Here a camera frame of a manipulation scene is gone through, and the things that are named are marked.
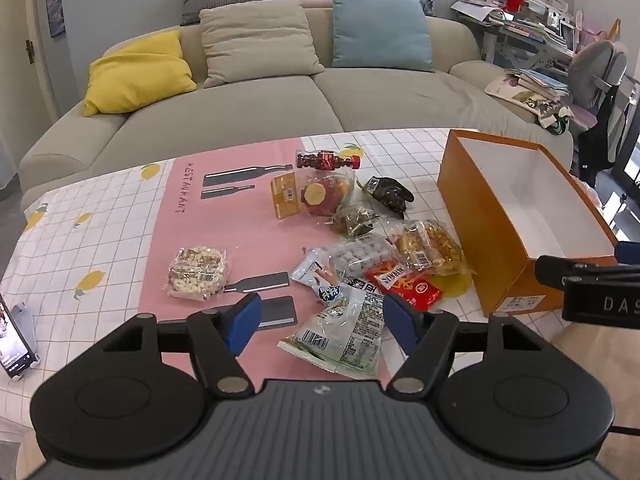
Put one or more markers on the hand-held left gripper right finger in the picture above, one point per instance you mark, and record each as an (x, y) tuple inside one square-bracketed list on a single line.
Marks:
[(400, 320)]

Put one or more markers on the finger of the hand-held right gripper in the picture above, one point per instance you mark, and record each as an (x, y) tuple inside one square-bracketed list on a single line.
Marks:
[(555, 267), (629, 252)]

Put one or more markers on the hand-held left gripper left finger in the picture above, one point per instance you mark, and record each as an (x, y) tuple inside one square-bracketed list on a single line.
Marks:
[(245, 322)]

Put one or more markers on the red snack packet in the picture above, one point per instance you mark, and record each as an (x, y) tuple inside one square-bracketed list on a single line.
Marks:
[(410, 285)]

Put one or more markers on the white stick snack packet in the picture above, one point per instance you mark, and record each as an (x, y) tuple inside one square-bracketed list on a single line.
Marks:
[(362, 285)]

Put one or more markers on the large white snack bag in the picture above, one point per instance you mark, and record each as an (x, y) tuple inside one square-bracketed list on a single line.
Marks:
[(345, 340)]

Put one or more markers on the rice cracker pack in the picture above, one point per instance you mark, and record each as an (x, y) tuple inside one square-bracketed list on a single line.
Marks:
[(195, 272)]

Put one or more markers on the clear tray of white candies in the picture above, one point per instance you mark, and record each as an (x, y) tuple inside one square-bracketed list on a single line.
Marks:
[(360, 257)]

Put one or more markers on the golden pastry snack pack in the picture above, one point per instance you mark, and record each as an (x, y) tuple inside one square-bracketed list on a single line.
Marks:
[(430, 247)]

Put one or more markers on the white and blue snack packet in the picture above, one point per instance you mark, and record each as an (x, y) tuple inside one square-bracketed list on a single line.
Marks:
[(320, 280)]

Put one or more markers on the orange cardboard box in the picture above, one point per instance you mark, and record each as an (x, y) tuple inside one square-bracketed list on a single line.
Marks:
[(475, 220)]

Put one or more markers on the dark green snack packet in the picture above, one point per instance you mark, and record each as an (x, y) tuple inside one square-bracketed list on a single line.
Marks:
[(355, 220)]

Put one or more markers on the small orange snack box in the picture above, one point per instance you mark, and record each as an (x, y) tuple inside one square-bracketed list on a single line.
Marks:
[(285, 195)]

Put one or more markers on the clear fruit jelly pack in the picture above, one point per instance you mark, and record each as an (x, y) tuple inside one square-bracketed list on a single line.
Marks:
[(325, 195)]

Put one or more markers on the black hanging cloth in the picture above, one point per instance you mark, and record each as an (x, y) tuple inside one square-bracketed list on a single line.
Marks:
[(602, 135)]

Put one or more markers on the black glossy snack packet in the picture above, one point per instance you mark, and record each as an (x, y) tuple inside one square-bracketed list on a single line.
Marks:
[(387, 192)]

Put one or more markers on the green and white bag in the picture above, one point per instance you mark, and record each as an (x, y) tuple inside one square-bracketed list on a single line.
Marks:
[(557, 121)]

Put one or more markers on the red bead candy bottle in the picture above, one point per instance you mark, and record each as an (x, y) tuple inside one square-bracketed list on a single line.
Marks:
[(325, 160)]

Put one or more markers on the pink and white printed tablecloth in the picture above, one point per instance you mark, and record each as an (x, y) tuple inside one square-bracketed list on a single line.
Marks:
[(100, 220)]

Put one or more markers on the grey office chair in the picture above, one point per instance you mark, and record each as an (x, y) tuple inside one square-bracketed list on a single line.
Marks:
[(597, 75)]

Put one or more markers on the stack of magazines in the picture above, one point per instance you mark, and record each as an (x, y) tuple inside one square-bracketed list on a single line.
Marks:
[(535, 87)]

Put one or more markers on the beige fabric sofa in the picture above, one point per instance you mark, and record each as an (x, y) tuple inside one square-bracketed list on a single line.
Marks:
[(280, 105)]

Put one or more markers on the white desk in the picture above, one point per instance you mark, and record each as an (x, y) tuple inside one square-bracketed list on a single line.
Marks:
[(515, 42)]

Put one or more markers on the smartphone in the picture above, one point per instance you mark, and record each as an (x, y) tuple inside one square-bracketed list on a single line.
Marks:
[(12, 335)]

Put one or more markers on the cluttered desk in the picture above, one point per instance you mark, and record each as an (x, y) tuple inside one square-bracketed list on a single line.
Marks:
[(540, 12)]

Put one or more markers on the yellow pillow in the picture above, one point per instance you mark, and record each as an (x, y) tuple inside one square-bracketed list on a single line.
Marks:
[(135, 75)]

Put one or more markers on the beige pillow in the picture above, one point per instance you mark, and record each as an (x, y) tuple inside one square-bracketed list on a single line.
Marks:
[(255, 40)]

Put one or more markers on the light blue pillow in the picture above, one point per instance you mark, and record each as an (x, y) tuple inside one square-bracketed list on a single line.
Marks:
[(380, 30)]

